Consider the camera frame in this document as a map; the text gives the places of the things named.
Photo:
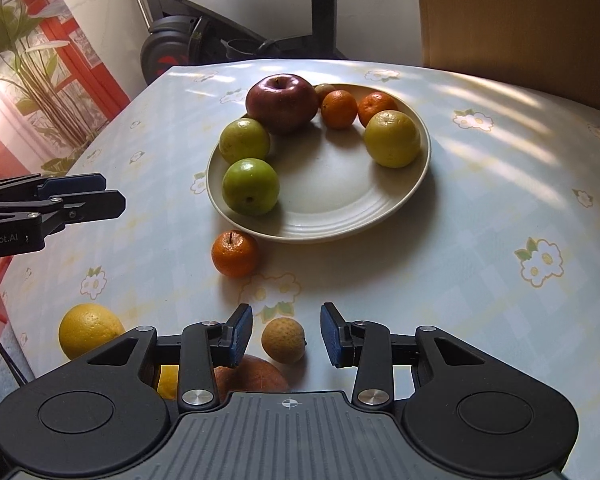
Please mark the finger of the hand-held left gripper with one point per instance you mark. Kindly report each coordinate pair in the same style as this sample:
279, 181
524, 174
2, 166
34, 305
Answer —
75, 184
90, 206

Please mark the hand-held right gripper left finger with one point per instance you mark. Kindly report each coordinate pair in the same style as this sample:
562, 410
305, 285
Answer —
240, 336

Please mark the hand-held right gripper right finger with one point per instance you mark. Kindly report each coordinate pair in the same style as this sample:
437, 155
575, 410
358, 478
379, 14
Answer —
332, 336

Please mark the small tan round fruit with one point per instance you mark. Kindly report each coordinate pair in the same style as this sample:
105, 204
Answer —
283, 340

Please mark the yellow orange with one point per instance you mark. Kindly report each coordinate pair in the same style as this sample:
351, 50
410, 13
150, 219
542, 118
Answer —
392, 139
87, 327
169, 382

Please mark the cream ceramic plate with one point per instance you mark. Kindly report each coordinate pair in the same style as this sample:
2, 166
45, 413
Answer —
330, 195

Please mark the red apple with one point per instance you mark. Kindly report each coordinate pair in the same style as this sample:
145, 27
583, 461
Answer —
252, 375
280, 105

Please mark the orange tangerine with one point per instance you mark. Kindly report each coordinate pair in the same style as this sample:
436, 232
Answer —
339, 108
235, 254
375, 104

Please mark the green leafy plant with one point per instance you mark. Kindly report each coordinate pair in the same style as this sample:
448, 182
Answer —
2, 35

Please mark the yellow green apple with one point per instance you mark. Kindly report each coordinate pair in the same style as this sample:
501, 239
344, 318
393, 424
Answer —
244, 141

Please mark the small brown kiwi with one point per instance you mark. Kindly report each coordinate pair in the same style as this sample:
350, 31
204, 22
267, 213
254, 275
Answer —
324, 91

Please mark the black exercise bike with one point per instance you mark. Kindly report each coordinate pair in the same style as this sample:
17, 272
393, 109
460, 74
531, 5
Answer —
322, 10

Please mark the wooden chair back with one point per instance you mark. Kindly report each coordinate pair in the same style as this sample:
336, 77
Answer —
505, 20

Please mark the red window frame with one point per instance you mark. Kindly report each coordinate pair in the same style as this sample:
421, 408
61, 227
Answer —
95, 77

